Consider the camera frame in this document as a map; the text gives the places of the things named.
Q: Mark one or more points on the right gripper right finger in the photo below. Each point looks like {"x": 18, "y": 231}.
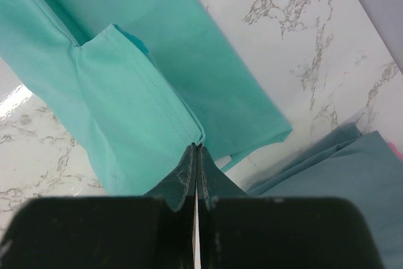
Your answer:
{"x": 240, "y": 231}

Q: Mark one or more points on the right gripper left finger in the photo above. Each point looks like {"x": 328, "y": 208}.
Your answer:
{"x": 154, "y": 230}

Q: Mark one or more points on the teal t shirt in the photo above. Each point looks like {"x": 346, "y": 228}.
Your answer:
{"x": 137, "y": 81}

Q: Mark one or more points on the folded grey blue shirt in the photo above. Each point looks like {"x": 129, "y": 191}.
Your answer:
{"x": 360, "y": 168}

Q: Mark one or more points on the folded pink shirt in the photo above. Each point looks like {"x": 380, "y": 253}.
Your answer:
{"x": 395, "y": 150}

